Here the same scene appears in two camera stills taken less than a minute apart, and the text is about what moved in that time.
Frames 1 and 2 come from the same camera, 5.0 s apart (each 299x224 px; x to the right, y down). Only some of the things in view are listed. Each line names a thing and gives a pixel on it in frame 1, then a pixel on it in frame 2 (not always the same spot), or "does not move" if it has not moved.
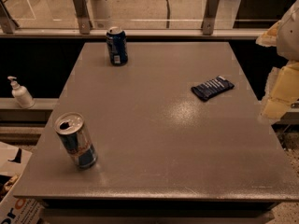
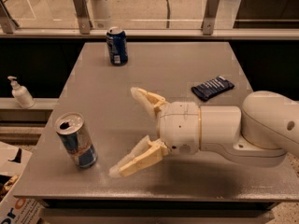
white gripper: [289, 36] to [180, 126]
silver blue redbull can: [71, 128] does not move
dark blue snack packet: [207, 89] does not move
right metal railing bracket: [209, 17] does not move
